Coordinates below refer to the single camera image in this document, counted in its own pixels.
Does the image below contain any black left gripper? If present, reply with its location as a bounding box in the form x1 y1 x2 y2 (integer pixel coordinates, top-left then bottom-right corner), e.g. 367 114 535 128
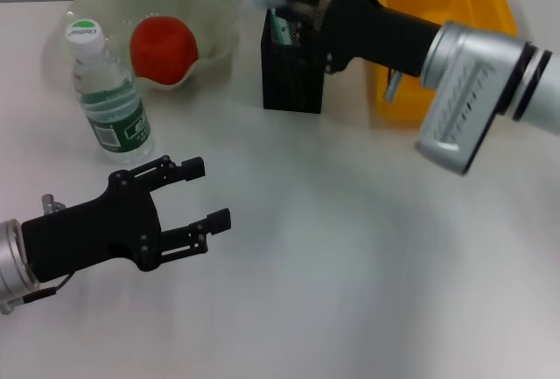
20 155 233 284

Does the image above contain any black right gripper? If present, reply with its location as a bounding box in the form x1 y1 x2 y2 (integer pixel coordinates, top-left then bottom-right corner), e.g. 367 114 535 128
273 0 442 78

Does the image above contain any green pen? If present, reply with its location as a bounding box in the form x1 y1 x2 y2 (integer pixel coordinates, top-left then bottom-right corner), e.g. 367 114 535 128
269 9 293 47

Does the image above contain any clear green-label water bottle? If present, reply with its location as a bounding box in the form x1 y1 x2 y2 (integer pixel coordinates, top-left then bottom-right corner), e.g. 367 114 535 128
64 19 155 165

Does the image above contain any orange fruit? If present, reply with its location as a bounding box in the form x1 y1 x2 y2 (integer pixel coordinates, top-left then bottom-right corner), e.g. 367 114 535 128
129 18 199 87

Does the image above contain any black mesh pen holder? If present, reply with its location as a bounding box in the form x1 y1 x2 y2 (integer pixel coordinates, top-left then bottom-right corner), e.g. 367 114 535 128
260 4 327 116

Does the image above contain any pale green glass fruit plate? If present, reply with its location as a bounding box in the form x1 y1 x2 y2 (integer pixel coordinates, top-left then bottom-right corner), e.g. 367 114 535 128
67 0 240 95

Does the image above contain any silver plug on left gripper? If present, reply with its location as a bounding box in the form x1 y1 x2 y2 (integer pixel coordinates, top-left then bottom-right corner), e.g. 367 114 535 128
41 193 67 214

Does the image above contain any silver plug with cable loop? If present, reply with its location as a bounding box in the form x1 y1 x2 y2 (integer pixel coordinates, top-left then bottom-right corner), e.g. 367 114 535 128
383 70 404 104

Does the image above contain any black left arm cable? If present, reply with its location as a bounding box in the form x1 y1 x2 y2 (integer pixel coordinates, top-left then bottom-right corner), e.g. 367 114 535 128
19 271 74 304

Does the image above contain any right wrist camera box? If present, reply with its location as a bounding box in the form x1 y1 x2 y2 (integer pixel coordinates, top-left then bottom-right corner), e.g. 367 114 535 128
414 44 517 177

